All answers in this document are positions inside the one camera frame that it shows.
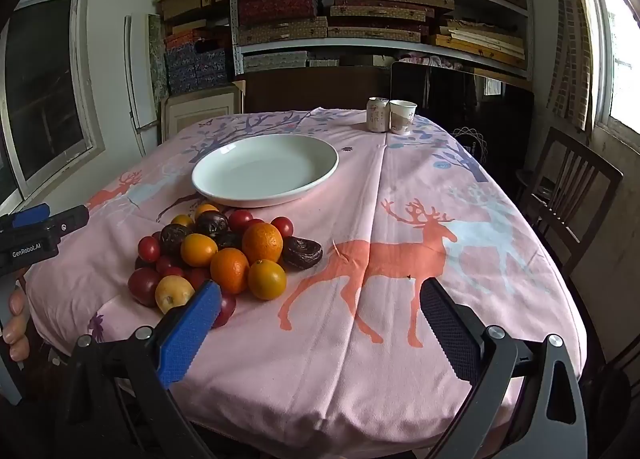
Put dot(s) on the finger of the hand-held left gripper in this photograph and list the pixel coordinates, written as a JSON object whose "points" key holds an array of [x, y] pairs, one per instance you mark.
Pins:
{"points": [[31, 215], [70, 222]]}

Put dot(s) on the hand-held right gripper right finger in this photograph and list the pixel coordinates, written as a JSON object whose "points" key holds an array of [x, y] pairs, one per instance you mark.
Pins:
{"points": [[450, 334]]}

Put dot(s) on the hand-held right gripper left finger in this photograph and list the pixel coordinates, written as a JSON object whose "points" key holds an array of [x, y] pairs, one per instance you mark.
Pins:
{"points": [[190, 334]]}

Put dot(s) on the dark red plum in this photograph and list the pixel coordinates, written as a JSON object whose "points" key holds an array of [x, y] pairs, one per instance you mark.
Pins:
{"points": [[144, 286], [226, 309]]}

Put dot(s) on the yellow fruit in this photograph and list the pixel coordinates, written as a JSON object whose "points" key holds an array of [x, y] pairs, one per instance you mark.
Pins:
{"points": [[172, 293]]}

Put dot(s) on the dark passion fruit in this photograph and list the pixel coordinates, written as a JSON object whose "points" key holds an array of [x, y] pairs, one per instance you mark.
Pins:
{"points": [[175, 237], [211, 223], [227, 239]]}

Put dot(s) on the small orange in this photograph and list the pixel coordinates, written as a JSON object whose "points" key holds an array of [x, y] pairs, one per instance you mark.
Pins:
{"points": [[206, 209], [182, 220]]}

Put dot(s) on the large orange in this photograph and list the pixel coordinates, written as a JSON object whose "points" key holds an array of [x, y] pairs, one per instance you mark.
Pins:
{"points": [[262, 242]]}

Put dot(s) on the wrinkled passion fruit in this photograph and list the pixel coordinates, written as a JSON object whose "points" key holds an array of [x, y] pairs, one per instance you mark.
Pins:
{"points": [[302, 252]]}

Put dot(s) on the white plate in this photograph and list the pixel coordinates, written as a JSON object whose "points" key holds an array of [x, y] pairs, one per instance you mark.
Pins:
{"points": [[265, 169]]}

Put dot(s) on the person's left hand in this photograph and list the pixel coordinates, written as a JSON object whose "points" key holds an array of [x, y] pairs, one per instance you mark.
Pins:
{"points": [[16, 311]]}

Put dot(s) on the pink deer-print tablecloth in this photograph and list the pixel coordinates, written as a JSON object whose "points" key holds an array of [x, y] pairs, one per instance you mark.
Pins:
{"points": [[310, 349]]}

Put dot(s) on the white-framed window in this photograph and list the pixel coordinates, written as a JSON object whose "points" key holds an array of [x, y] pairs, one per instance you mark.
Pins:
{"points": [[45, 89]]}

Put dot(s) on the white board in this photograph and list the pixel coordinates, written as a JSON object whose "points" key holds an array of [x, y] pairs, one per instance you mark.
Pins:
{"points": [[140, 79]]}

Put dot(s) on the paper cup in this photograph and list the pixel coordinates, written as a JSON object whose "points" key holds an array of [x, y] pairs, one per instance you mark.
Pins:
{"points": [[402, 119]]}

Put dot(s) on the dark wooden chair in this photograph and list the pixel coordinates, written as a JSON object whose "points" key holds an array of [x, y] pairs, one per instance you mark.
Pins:
{"points": [[590, 157]]}

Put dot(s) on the drink can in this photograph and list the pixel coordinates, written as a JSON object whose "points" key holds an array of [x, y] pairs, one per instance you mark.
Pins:
{"points": [[378, 116]]}

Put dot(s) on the stack of cardboard boxes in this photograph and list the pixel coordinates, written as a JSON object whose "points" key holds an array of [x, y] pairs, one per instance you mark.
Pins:
{"points": [[192, 14]]}

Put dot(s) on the black glossy panel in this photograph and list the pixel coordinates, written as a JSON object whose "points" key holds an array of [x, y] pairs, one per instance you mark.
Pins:
{"points": [[450, 89]]}

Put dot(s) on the dark wooden cabinet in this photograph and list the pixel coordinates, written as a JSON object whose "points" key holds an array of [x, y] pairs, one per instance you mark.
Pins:
{"points": [[310, 89]]}

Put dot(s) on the white metal shelf rack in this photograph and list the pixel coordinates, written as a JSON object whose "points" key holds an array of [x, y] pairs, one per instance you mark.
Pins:
{"points": [[280, 47]]}

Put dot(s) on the pink cloth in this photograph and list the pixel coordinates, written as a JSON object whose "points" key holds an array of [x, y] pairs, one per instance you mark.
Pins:
{"points": [[425, 60]]}

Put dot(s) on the stack of patterned boxes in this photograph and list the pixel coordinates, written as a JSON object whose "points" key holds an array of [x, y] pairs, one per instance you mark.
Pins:
{"points": [[280, 6]]}

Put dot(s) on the patterned curtain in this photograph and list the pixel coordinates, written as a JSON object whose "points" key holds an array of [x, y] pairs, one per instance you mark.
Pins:
{"points": [[567, 39]]}

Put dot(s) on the bright window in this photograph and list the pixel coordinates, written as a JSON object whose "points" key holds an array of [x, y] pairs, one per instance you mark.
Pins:
{"points": [[622, 64]]}

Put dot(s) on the wooden picture frame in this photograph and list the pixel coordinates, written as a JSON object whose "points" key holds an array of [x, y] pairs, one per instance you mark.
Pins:
{"points": [[200, 109]]}

